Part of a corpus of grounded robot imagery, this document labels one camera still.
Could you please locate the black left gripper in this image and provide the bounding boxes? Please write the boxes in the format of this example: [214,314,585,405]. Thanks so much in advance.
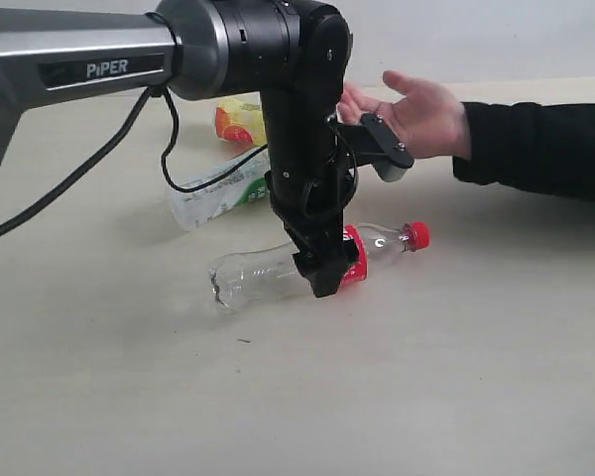
[265,166,361,298]

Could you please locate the clear cola bottle red label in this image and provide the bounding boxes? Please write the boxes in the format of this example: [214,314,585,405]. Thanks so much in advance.
[208,222,430,313]

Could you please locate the white green label bottle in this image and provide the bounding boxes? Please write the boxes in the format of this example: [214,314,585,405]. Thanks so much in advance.
[169,149,270,231]

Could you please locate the yellow drink bottle red cap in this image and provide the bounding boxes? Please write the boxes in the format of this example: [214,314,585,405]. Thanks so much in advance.
[214,97,267,146]

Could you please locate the forearm in black sleeve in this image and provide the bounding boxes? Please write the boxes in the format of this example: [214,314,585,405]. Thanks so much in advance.
[452,102,595,202]

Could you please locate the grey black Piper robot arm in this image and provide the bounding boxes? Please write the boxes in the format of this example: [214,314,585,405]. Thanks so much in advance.
[0,1,358,298]

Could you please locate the person's open bare hand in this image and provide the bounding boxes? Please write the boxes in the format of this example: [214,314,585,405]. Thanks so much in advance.
[338,70,471,160]

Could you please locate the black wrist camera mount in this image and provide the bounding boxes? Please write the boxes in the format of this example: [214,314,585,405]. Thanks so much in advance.
[327,113,415,182]

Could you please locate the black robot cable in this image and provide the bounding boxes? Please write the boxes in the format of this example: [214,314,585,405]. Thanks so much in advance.
[0,84,272,245]

